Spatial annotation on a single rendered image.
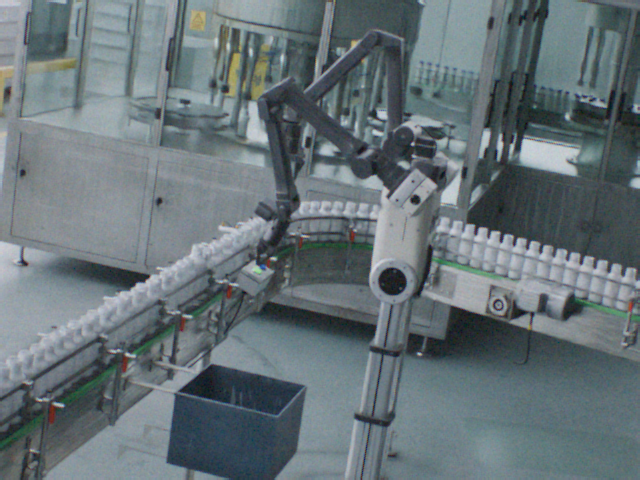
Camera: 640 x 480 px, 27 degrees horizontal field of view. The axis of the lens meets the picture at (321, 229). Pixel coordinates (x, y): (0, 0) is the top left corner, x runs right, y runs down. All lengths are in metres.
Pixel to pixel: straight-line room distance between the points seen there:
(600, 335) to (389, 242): 1.33
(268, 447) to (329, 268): 2.00
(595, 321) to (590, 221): 3.87
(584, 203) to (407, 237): 4.94
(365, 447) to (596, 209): 4.87
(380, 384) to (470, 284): 1.17
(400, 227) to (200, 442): 1.04
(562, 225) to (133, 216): 3.04
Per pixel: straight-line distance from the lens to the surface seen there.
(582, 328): 5.49
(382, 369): 4.60
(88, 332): 3.70
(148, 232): 7.95
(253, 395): 4.12
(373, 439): 4.67
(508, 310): 5.48
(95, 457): 5.77
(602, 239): 9.32
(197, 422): 3.86
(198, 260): 4.48
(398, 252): 4.44
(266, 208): 4.54
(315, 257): 5.64
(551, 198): 9.29
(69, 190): 8.12
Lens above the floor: 2.29
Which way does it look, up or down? 13 degrees down
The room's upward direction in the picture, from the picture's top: 9 degrees clockwise
